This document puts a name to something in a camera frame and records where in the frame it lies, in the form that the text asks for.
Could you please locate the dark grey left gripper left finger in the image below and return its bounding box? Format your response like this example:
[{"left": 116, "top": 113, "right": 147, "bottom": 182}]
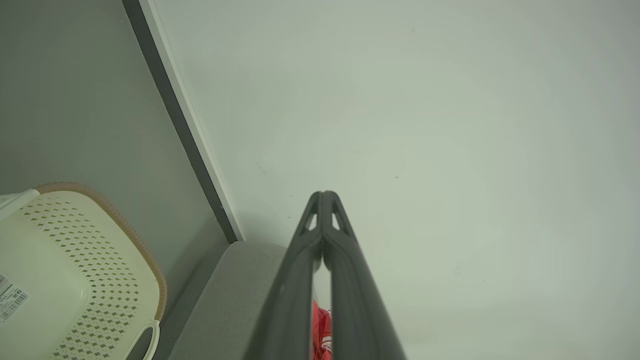
[{"left": 245, "top": 191, "right": 324, "bottom": 360}]

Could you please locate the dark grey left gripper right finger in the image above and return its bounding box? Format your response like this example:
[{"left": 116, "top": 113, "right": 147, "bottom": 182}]
[{"left": 322, "top": 191, "right": 407, "bottom": 360}]

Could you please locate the red fleece garment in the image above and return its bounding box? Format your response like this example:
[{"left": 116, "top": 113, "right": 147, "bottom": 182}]
[{"left": 312, "top": 300, "right": 334, "bottom": 360}]

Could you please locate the cream perforated laundry basket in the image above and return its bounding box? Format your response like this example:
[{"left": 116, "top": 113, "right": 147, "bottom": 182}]
[{"left": 0, "top": 182, "right": 169, "bottom": 360}]

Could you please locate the white mobile partition board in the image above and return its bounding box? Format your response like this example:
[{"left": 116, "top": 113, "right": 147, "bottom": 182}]
[{"left": 121, "top": 0, "right": 640, "bottom": 360}]

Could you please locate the white barcode label sticker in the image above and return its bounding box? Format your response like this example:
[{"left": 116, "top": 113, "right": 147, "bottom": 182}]
[{"left": 0, "top": 273, "right": 30, "bottom": 324}]

